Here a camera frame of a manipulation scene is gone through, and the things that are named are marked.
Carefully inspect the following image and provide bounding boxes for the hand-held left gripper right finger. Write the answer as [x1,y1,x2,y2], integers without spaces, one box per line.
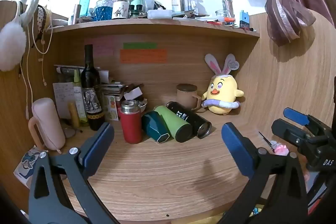
[218,122,308,224]

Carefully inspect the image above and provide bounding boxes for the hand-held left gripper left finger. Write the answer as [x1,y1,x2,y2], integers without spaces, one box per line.
[28,122,118,224]

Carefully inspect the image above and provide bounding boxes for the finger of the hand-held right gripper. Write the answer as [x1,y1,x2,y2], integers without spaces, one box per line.
[271,119,311,151]
[283,107,326,133]

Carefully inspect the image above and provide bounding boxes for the red thermos cup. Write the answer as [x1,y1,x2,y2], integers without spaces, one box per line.
[117,99,144,144]

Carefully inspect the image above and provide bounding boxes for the black thermos cup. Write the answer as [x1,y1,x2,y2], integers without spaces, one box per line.
[166,101,212,139]

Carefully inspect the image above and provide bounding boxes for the teal faceted cup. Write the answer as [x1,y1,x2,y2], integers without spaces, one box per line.
[142,111,171,144]

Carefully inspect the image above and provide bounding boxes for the green thermos cup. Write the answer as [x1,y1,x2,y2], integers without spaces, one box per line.
[154,105,193,143]

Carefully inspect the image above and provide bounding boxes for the small pink figurine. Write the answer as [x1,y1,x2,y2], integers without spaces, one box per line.
[270,140,290,156]

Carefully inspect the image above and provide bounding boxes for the thin dark pen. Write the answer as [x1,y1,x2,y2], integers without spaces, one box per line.
[259,131,275,153]

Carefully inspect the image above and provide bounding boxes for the round eyeglasses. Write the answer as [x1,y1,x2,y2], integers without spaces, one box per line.
[62,126,84,139]

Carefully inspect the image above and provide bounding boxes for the yellow tube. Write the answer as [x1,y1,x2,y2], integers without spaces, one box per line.
[68,103,80,128]

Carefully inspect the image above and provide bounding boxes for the yellow-green spray bottle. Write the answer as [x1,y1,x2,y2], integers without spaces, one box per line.
[72,69,90,127]

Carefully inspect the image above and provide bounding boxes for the stack of books and papers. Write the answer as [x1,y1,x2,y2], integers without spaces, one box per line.
[100,69,147,109]

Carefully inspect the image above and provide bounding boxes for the white handwritten paper note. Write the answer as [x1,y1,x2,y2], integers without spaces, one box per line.
[52,82,77,119]

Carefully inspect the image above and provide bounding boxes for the yellow chick plush toy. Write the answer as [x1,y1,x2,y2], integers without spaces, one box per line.
[201,53,244,115]

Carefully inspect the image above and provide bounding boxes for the dark wine bottle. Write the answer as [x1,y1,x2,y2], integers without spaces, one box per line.
[80,44,106,131]

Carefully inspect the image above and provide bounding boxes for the blue printed card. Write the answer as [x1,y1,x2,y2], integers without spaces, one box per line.
[13,145,49,188]

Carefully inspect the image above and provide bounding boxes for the brown mug with lid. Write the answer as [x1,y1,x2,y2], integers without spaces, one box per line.
[176,84,201,111]

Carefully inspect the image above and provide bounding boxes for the pink sticky note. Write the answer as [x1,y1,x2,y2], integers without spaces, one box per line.
[84,39,115,56]

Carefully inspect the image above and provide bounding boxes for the orange sticky note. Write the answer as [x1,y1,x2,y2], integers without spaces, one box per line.
[120,49,168,64]

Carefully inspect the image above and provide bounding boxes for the green sticky note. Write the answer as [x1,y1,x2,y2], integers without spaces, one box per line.
[123,42,158,49]

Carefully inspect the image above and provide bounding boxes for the blue box on shelf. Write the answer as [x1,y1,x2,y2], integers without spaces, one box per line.
[239,10,249,28]

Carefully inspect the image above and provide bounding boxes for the small glass jar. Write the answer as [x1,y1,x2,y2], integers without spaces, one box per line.
[215,10,228,22]

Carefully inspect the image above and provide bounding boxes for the tall glass jar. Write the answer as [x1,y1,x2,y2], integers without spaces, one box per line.
[222,0,235,18]

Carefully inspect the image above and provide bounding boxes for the wooden shelf board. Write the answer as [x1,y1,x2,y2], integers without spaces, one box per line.
[49,15,260,39]

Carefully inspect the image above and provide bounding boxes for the white fluffy earmuffs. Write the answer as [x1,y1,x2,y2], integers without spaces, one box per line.
[0,0,42,72]

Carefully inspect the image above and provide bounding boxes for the dotted brown headband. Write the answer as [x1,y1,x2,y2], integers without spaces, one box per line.
[32,5,53,48]

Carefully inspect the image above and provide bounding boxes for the blue glass bottle with cork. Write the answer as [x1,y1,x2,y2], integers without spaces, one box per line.
[94,0,114,21]

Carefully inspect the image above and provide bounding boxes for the tall blue liquid bottle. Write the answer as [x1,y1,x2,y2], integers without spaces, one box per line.
[78,0,91,19]

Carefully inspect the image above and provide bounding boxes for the white plastic box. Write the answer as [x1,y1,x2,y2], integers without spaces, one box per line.
[147,9,172,20]

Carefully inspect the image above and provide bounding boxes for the pink bottle with handle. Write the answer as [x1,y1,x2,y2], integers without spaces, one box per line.
[28,97,66,154]

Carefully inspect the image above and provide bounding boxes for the white earphone cable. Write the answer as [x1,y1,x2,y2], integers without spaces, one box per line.
[19,2,53,119]

